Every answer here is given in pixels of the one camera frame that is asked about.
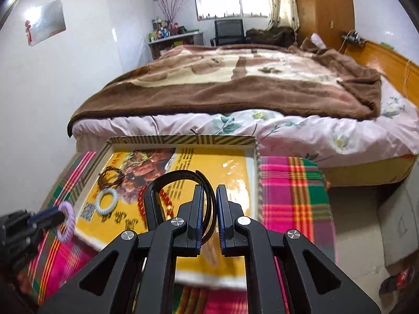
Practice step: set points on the yellow bed base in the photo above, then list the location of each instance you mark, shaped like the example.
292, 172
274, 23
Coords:
360, 173

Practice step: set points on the group of bottles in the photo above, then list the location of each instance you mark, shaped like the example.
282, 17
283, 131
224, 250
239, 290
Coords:
163, 31

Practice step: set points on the black office chair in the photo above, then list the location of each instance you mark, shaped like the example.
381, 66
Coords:
229, 31

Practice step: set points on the patterned curtain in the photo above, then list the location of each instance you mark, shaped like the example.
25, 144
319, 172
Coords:
281, 3

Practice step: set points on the dark bottle red label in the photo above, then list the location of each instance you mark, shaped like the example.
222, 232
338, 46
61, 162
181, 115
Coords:
397, 283

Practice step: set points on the desk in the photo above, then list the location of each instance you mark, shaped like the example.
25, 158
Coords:
176, 41

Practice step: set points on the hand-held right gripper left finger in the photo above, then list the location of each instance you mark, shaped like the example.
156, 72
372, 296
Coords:
198, 222

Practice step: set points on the grey drawer cabinet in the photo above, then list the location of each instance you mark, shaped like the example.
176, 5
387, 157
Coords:
402, 222

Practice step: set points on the wooden headboard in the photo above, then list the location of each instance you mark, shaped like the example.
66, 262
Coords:
386, 62

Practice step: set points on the red hanging ornament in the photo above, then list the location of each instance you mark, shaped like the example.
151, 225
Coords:
29, 32

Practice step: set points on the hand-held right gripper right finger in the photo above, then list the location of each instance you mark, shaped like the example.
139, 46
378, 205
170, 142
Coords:
220, 222

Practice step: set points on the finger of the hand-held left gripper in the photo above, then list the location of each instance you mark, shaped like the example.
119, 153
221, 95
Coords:
47, 215
42, 227

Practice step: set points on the silver wall poster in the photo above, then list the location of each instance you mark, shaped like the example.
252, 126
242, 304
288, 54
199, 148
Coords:
49, 21

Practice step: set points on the bed with brown blanket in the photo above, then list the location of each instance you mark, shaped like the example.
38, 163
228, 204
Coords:
294, 134

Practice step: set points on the black wristband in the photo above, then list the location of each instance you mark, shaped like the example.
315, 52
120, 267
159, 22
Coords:
150, 202

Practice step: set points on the wooden wardrobe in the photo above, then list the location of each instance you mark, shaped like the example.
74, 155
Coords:
324, 9

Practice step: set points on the dark brown cloth pile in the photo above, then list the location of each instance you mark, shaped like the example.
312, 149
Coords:
271, 36

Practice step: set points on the dried branches in vase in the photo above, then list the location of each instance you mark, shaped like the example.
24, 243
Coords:
172, 8

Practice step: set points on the window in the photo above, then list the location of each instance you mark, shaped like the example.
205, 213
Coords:
229, 5

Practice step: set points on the striped cardboard box yellow inside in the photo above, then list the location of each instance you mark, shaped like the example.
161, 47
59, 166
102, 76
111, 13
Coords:
229, 170

